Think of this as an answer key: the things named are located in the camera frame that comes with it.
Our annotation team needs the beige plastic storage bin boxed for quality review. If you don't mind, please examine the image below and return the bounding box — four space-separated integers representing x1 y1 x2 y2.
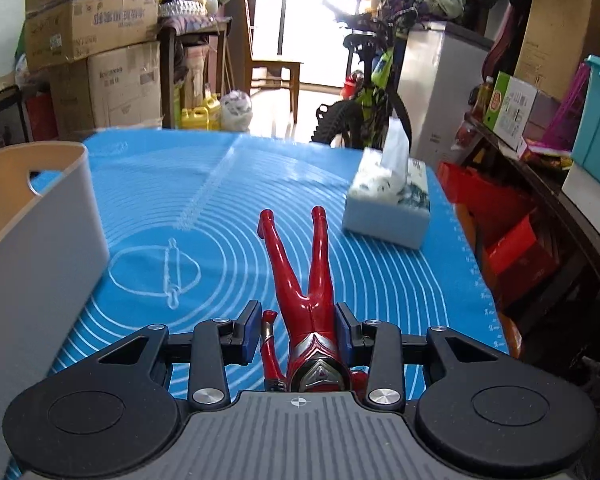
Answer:
0 141 109 478

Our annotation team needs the red hero action figure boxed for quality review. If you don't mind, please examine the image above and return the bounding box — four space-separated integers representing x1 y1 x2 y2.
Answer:
258 206 367 393

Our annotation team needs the blue silicone baking mat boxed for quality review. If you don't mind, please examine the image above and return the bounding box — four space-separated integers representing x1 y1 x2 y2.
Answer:
4 128 512 480

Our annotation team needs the white blue tissue box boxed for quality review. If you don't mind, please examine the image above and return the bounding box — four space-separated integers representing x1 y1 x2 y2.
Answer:
342 117 431 249

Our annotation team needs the yellow oil jug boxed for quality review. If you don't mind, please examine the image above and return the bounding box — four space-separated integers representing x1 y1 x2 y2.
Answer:
181 93 221 130

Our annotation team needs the green white product box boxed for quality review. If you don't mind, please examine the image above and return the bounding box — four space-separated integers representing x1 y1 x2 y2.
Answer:
483 72 538 151

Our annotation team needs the black metal shelf rack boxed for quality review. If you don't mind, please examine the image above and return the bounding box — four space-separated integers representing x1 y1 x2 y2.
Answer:
0 84 31 148

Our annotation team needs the large wrapped cardboard box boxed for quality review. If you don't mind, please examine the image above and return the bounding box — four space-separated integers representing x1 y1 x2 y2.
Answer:
48 41 162 141

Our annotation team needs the white plastic bag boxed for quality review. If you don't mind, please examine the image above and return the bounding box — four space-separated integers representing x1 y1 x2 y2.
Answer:
220 90 252 132

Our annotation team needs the green black bicycle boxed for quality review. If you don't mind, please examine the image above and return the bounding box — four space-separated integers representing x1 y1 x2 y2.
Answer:
311 32 413 150

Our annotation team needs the white freezer cabinet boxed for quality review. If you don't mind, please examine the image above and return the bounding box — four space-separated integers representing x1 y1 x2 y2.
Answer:
398 22 493 168

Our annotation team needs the wooden chair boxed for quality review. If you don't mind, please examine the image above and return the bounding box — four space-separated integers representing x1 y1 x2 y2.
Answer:
242 0 302 124

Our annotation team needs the tall brown cardboard box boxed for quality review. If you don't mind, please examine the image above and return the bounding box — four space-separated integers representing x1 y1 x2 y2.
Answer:
514 0 592 101

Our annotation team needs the open top cardboard box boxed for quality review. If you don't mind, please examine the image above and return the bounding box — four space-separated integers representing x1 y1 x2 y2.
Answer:
23 0 158 72

